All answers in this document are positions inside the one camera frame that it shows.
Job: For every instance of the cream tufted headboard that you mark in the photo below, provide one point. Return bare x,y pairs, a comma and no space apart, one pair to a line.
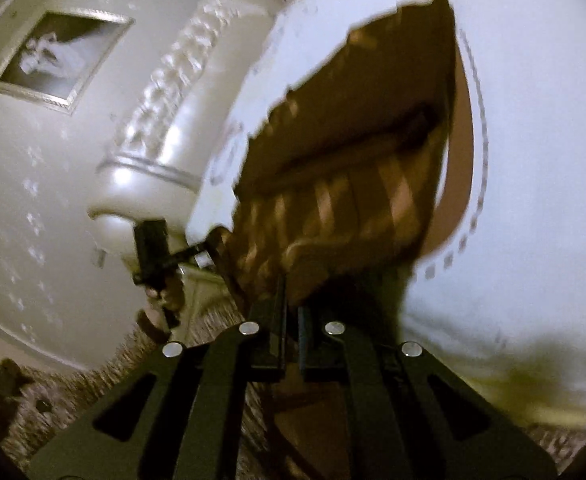
183,110

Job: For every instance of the person's left hand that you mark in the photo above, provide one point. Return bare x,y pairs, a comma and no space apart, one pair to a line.
168,297

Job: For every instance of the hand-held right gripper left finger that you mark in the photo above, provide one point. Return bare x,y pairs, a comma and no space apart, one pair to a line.
273,342

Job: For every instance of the leopard print cloth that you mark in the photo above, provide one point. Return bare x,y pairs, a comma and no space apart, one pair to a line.
73,400

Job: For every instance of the framed wall picture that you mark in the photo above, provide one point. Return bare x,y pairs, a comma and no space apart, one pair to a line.
58,60

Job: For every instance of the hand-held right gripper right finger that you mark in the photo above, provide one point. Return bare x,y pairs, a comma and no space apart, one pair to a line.
309,355

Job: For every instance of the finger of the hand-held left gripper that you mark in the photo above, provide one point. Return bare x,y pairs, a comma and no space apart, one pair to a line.
193,250

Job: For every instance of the brown plaid sweater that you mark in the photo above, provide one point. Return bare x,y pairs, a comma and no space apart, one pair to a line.
353,160

